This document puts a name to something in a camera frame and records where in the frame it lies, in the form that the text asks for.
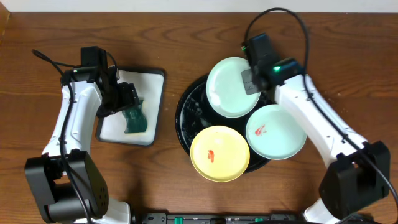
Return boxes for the mint plate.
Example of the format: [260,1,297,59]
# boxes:
[245,105,307,160]
[206,57,260,118]

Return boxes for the green yellow sponge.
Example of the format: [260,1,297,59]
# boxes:
[122,99,147,134]

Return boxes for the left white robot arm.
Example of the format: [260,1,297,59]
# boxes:
[24,66,139,223]

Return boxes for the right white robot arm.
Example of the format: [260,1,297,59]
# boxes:
[242,58,397,223]

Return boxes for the white rectangular sponge tray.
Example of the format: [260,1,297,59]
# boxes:
[96,66,166,146]

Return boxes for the black round tray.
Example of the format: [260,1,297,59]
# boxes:
[175,75,271,154]

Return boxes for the yellow plate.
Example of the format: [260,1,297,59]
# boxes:
[190,126,250,182]

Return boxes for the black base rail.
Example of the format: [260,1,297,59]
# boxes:
[131,212,307,224]

